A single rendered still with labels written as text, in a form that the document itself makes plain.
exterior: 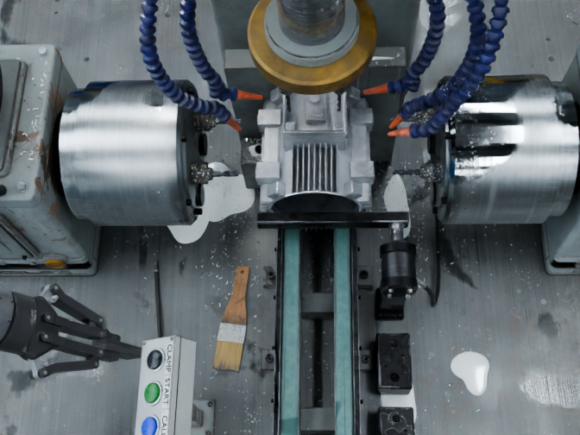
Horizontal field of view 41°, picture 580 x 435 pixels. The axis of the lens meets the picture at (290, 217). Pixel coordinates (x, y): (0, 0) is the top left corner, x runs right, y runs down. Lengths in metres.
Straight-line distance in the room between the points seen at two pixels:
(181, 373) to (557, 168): 0.65
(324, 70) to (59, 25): 0.93
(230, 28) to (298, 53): 0.38
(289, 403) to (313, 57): 0.58
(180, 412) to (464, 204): 0.54
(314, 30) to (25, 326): 0.52
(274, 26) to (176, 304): 0.64
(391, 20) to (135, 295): 0.70
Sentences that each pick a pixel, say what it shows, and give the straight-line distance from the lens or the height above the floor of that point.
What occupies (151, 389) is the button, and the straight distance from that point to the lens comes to 1.21.
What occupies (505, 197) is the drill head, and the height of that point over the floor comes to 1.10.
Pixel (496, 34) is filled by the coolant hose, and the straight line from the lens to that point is 1.04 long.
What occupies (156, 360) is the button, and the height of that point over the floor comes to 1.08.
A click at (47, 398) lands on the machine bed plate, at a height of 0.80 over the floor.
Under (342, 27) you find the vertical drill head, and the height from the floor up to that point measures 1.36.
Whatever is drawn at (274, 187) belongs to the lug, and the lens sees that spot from 1.27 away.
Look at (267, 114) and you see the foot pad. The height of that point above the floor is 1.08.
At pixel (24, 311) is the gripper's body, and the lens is 1.03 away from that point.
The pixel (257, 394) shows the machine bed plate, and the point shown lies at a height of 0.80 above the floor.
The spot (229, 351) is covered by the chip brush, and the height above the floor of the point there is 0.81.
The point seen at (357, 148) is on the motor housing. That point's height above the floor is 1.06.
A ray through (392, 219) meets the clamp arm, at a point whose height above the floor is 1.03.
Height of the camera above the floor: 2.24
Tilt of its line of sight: 67 degrees down
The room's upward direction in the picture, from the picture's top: 7 degrees counter-clockwise
